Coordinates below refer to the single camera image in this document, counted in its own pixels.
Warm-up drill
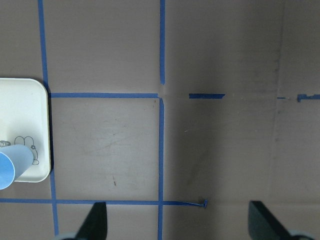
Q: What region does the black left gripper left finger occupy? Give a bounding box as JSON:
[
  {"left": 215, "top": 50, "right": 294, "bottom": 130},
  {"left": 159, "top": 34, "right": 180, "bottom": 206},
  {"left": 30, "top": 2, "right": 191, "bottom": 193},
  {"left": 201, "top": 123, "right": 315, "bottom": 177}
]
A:
[{"left": 74, "top": 202, "right": 108, "bottom": 240}]

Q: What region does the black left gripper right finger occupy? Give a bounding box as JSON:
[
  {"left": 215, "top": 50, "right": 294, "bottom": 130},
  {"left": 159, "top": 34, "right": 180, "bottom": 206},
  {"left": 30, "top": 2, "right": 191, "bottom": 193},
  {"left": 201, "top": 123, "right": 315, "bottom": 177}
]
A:
[{"left": 248, "top": 200, "right": 295, "bottom": 240}]

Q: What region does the blue cup on tray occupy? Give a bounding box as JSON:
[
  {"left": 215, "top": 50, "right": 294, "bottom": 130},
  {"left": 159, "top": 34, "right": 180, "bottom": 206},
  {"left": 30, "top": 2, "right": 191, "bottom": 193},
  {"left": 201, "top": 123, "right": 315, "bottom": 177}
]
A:
[{"left": 0, "top": 144, "right": 34, "bottom": 190}]

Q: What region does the cream plastic tray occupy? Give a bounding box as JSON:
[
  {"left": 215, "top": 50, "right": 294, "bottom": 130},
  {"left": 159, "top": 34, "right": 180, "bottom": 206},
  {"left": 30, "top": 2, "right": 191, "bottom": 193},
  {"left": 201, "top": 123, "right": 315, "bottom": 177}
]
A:
[{"left": 0, "top": 78, "right": 51, "bottom": 183}]

